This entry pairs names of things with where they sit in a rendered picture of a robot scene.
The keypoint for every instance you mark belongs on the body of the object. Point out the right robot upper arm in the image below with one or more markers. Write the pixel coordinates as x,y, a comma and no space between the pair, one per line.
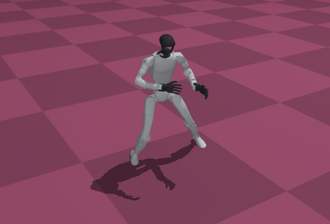
146,63

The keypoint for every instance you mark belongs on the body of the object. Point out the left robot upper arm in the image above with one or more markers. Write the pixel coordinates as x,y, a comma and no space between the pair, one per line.
183,63

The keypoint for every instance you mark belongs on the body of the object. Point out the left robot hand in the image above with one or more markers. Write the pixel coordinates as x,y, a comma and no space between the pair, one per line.
201,89

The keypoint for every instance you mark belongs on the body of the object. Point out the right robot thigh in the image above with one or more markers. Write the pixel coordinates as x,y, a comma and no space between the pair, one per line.
148,116

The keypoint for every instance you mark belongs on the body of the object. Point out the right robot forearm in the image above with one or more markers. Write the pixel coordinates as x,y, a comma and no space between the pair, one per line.
148,85

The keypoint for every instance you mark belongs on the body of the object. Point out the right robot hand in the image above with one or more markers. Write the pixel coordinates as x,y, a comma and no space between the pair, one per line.
169,87

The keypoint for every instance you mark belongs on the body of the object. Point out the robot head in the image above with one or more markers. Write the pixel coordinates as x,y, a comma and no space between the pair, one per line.
166,40

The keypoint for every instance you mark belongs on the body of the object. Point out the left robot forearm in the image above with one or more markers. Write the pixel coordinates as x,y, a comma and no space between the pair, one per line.
191,79

